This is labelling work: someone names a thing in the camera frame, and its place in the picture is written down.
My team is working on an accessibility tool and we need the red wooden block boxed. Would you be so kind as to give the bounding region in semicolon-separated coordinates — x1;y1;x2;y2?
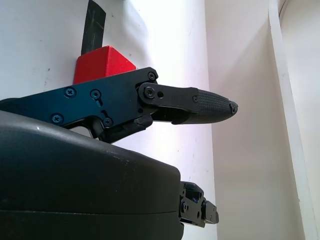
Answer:
72;45;138;85

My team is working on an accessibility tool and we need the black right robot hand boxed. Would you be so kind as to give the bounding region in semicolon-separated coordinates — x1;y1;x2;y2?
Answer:
0;66;240;240

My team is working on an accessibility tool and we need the black tape strip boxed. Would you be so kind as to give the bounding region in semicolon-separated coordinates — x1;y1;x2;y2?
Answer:
81;0;107;55

